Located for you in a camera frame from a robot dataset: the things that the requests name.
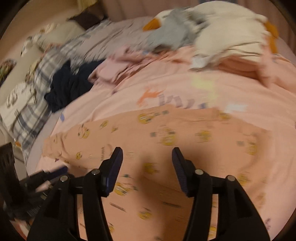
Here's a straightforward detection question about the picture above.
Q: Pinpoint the peach cartoon print baby garment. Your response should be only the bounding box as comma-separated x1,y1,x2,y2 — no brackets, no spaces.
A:
42,105,271,240

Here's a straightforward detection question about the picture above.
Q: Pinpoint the white clothes pile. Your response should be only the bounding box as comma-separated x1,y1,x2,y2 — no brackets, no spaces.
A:
1,82,36,131

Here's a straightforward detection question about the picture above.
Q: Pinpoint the raccoon print pillow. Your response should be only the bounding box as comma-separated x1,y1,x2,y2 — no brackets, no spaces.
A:
25,56,44,88

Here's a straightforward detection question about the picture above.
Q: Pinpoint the dark navy garment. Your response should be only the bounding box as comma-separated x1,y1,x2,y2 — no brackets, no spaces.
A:
44,59,104,113

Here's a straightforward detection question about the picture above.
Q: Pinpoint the pink printed bed blanket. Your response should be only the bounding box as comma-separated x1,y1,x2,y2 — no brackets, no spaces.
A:
37,49,295,240

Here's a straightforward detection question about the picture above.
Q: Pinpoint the plaid grey pillow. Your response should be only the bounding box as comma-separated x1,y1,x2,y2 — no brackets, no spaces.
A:
11,20,111,162

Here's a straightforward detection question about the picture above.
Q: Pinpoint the pink crumpled garment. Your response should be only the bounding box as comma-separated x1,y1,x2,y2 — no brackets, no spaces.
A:
89,45,163,88

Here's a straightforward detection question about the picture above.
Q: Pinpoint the white goose plush toy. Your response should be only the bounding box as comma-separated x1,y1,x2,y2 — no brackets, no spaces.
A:
143,1,278,53

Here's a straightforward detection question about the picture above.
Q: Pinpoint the grey small garment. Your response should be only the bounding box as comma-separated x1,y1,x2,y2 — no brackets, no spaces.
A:
147,8,207,52

